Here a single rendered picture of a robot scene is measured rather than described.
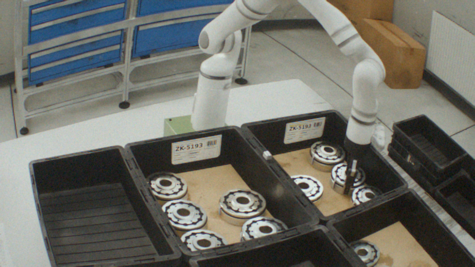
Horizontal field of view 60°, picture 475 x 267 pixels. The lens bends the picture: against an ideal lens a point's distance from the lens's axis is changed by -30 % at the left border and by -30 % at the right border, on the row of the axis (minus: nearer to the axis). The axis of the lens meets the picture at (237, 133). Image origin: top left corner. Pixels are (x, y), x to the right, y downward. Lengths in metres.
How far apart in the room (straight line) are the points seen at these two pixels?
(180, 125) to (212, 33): 0.33
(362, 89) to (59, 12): 2.09
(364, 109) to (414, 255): 0.40
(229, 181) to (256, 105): 0.64
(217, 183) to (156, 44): 1.99
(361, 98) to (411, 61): 2.97
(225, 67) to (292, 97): 0.54
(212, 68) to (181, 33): 1.75
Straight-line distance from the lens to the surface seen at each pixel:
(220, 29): 1.45
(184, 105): 1.90
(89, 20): 2.99
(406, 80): 4.19
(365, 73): 1.16
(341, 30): 1.17
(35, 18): 2.89
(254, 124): 1.37
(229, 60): 1.55
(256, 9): 1.33
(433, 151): 2.41
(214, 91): 1.56
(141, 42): 3.18
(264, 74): 3.80
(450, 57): 4.22
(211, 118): 1.60
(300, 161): 1.44
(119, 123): 1.79
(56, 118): 3.27
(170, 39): 3.27
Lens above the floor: 1.62
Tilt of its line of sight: 31 degrees down
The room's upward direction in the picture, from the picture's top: 6 degrees clockwise
